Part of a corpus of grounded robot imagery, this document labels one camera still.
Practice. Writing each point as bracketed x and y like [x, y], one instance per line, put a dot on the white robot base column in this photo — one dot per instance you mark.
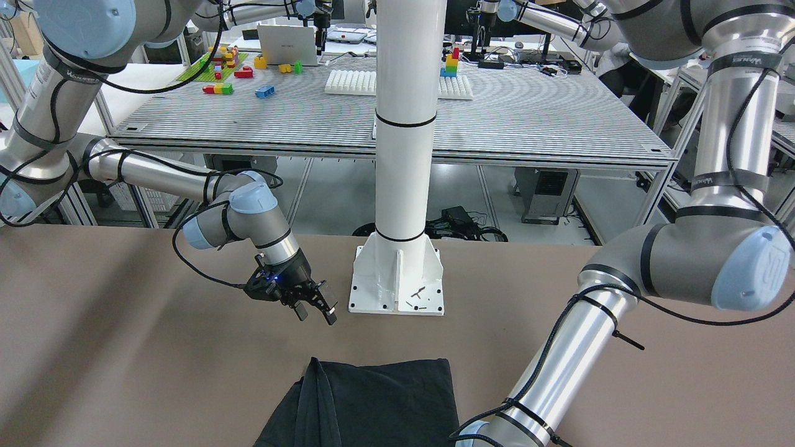
[398, 270]

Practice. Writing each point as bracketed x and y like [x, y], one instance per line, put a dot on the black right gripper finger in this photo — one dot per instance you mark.
[300, 311]
[325, 301]

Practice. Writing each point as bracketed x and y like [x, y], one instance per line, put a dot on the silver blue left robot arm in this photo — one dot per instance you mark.
[723, 249]

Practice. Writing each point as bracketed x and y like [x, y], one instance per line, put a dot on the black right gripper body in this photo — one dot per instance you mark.
[300, 270]

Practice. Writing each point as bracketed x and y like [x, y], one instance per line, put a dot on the white laptop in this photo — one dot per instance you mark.
[287, 44]

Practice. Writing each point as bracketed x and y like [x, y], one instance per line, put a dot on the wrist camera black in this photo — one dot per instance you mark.
[262, 285]

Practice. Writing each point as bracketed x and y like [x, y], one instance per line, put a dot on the black graphic t-shirt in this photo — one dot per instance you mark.
[410, 403]

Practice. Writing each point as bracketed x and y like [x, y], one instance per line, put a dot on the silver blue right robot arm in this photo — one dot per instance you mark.
[45, 153]

